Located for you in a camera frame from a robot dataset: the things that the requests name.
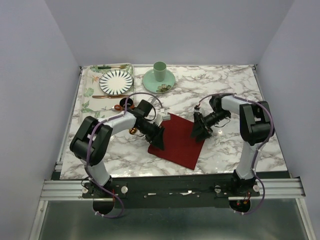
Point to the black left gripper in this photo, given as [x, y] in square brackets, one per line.
[156, 137]

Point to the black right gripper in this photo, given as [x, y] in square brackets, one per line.
[200, 127]

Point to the dark red cloth napkin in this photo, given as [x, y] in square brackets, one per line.
[179, 147]

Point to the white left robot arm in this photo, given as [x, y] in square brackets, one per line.
[91, 140]

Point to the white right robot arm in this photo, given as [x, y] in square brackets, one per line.
[256, 127]

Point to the gold spoon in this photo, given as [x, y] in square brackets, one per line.
[133, 131]

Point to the orange black coffee mug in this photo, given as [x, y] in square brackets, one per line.
[121, 106]

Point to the green round saucer plate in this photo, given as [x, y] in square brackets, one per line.
[158, 87]

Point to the striped white round plate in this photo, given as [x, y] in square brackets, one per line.
[116, 82]

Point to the green plastic cup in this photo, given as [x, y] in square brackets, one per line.
[159, 70]

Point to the floral rectangular serving tray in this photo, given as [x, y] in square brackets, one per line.
[99, 108]

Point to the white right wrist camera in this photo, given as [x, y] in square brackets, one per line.
[197, 109]

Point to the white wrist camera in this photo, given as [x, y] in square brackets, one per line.
[161, 117]
[197, 109]

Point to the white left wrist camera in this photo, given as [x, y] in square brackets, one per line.
[161, 117]

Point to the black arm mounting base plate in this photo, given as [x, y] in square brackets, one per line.
[179, 191]

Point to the green handled gold fork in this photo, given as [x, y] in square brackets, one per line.
[123, 66]

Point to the aluminium frame rail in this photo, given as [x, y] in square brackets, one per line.
[71, 190]

